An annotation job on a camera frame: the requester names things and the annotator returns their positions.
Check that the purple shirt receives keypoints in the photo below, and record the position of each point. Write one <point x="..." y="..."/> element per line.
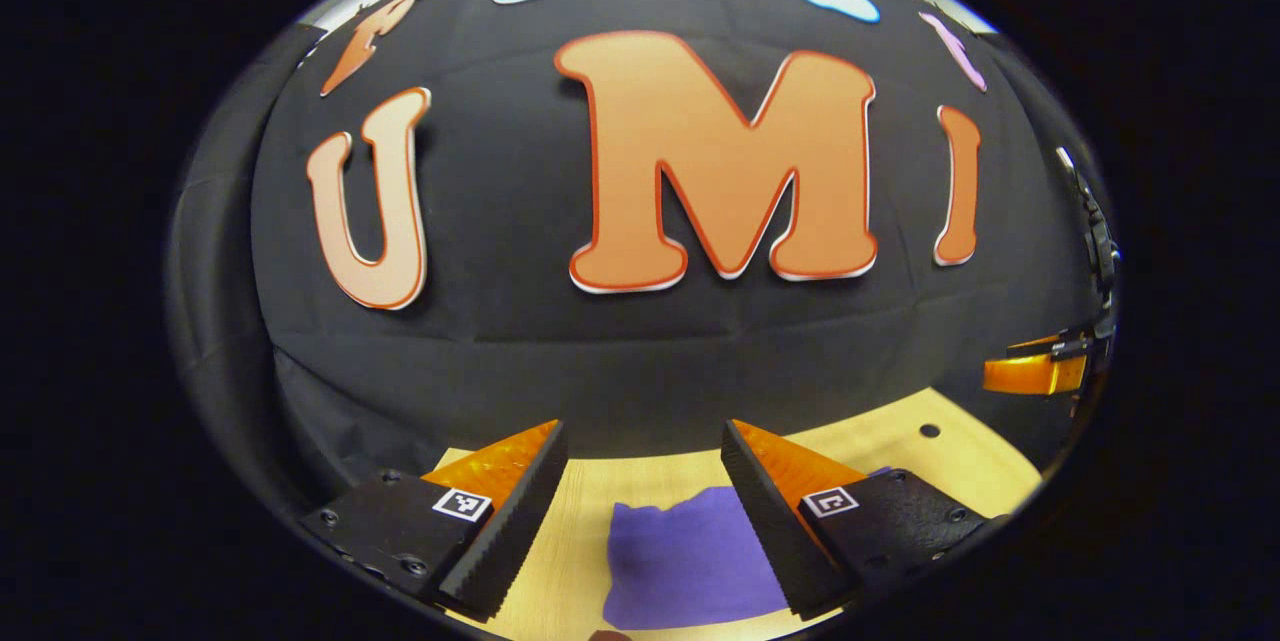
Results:
<point x="680" y="561"/>

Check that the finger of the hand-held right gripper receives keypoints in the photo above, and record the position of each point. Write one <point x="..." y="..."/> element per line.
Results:
<point x="1030" y="376"/>
<point x="1035" y="343"/>

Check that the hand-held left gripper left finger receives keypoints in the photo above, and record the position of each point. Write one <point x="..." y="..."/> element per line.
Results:
<point x="515" y="521"/>

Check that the black backdrop cloth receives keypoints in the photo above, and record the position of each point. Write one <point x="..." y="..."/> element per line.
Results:
<point x="640" y="351"/>

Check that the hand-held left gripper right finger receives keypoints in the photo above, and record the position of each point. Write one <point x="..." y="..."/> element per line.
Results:
<point x="770" y="521"/>

